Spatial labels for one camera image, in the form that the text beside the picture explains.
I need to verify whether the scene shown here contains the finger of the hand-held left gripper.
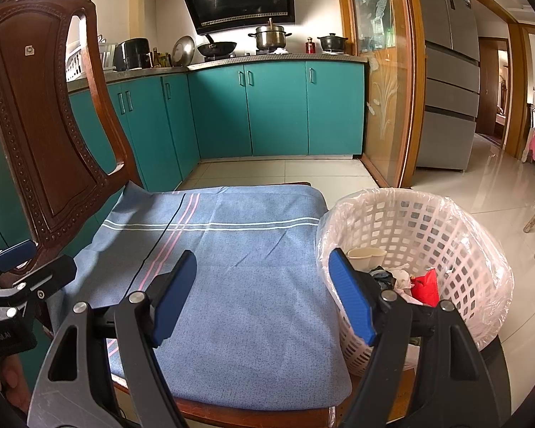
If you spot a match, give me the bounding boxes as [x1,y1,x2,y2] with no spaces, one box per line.
[0,239,37,286]
[0,255,77,317]

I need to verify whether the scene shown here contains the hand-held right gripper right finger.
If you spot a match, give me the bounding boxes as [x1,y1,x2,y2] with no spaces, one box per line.
[329,248,511,428]

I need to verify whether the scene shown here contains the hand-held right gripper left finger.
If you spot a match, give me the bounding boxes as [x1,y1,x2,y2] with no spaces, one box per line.
[27,250,198,428]

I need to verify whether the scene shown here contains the white paper cup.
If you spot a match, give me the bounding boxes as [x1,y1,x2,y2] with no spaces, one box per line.
[347,246,388,272]

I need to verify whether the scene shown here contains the red snack wrapper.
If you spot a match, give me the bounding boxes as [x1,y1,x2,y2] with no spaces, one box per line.
[410,267,441,307]

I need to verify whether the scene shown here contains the white plastic mesh wastebasket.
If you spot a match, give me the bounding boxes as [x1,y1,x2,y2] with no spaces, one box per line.
[316,188,515,377]

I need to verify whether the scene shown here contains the clear plastic bin liner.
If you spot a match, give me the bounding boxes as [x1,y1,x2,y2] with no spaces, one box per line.
[316,187,515,353]

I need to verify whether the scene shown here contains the person's left hand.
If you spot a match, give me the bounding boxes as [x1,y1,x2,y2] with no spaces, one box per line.
[0,357,33,415]

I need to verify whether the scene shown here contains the blue striped seat cushion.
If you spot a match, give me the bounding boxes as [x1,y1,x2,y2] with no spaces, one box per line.
[49,183,353,399]

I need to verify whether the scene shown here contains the carved wooden chair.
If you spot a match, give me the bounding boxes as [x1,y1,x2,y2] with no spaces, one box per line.
[0,0,353,428]

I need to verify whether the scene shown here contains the white dish rack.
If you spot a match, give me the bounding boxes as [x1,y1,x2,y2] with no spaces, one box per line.
[67,38,119,82]

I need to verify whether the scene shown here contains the teal kitchen cabinets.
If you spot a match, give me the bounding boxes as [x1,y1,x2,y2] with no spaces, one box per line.
[0,60,368,250]

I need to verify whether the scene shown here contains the wood-framed glass sliding door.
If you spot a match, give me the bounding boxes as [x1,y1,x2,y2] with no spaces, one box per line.
[336,0,424,188]

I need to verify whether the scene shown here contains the black air fryer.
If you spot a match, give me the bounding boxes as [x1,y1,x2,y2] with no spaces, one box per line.
[113,38,153,71]

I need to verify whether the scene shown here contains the grey refrigerator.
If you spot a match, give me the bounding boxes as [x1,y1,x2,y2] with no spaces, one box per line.
[410,0,480,172]

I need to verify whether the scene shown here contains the brown wooden door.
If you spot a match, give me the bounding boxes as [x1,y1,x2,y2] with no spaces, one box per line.
[475,38,509,137]

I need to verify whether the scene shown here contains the steel wok lid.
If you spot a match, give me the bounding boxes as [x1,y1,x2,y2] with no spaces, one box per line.
[172,36,196,67]

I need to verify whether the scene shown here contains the black clay pot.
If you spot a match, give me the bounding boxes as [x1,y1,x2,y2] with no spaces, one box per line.
[316,32,348,52]

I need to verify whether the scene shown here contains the black wok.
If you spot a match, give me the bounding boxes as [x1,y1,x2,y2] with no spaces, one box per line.
[197,33,238,58]

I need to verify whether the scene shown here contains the steel cooking pot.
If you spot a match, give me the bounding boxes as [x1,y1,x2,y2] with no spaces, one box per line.
[248,18,292,51]

